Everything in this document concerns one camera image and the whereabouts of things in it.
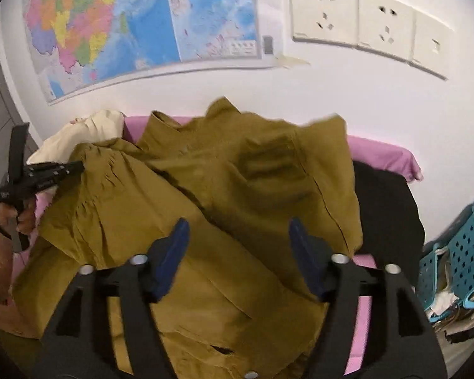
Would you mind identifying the olive green shirt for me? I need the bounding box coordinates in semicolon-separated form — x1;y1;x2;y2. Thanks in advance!
11;96;365;379

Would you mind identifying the person's left hand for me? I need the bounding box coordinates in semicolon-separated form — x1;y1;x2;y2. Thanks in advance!
0;199;36;235

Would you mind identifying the pink bed sheet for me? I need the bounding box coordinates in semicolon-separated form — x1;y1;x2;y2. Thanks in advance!
11;115;425;377

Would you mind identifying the blue plastic basket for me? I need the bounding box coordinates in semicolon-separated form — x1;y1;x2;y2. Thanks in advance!
416;205;474;322

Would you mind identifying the cream folded garment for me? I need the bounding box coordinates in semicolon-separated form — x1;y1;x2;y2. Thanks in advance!
27;110;125;164

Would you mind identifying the black garment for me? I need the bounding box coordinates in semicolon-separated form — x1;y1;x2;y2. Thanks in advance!
353;161;426;286

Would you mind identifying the colourful wall map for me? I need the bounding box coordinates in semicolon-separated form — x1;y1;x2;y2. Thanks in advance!
22;0;283;102

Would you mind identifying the white wall data plate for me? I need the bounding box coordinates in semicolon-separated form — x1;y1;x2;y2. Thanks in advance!
410;11;454;80

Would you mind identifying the white wall socket middle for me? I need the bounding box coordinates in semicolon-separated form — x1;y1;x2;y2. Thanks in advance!
358;0;414;62

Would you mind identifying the white wall socket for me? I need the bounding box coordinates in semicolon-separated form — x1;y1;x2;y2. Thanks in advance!
289;0;358;46
358;0;414;62

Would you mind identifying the white wall socket left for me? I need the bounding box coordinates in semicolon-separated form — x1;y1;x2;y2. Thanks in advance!
289;0;358;46

